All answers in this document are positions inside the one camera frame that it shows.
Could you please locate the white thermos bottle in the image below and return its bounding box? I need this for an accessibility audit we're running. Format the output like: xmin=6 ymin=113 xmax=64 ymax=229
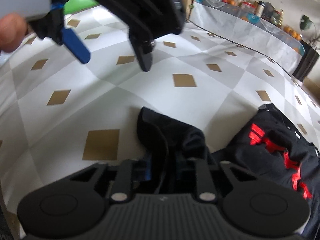
xmin=255 ymin=1 xmax=265 ymax=17

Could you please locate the dark decorative plaque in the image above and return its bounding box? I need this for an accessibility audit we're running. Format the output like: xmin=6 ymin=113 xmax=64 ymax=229
xmin=262 ymin=2 xmax=274 ymax=22

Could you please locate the tray of oranges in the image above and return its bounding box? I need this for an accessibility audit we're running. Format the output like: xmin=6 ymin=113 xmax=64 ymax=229
xmin=284 ymin=25 xmax=303 ymax=40

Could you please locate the low table with marbled cloth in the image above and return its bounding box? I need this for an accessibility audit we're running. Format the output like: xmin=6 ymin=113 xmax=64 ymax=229
xmin=189 ymin=0 xmax=305 ymax=74

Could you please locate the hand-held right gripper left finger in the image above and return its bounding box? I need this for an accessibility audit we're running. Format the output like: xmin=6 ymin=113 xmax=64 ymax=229
xmin=70 ymin=155 xmax=153 ymax=203

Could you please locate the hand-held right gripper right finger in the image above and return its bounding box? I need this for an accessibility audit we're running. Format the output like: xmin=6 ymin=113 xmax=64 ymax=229
xmin=175 ymin=155 xmax=258 ymax=203

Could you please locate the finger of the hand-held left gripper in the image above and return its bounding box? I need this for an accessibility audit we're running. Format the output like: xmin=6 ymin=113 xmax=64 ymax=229
xmin=60 ymin=27 xmax=91 ymax=64
xmin=129 ymin=35 xmax=155 ymax=72

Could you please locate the person's left hand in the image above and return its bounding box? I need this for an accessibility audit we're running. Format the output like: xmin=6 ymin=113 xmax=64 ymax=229
xmin=0 ymin=12 xmax=28 ymax=53

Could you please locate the green plastic chair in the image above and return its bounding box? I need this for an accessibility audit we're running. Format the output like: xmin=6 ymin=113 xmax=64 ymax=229
xmin=64 ymin=0 xmax=100 ymax=14

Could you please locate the green glass jar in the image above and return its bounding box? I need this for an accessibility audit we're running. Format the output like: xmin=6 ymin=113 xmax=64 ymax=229
xmin=271 ymin=10 xmax=282 ymax=26

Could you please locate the brown cardboard box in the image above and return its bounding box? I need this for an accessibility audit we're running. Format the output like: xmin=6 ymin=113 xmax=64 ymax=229
xmin=180 ymin=0 xmax=194 ymax=20

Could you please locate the black t-shirt with red print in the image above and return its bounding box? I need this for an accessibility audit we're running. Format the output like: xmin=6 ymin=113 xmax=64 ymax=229
xmin=136 ymin=102 xmax=320 ymax=240

